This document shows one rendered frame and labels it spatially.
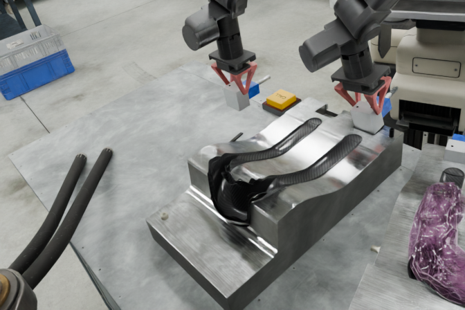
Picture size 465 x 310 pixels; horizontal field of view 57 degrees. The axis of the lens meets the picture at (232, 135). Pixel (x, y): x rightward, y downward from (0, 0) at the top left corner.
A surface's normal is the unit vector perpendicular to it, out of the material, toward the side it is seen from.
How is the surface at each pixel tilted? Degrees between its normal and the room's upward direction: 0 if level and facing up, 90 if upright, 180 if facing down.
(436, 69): 98
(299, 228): 90
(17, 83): 91
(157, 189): 0
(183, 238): 0
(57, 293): 0
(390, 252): 9
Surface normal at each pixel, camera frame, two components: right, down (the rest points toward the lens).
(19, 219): -0.17, -0.80
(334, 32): -0.09, -0.32
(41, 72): 0.63, 0.38
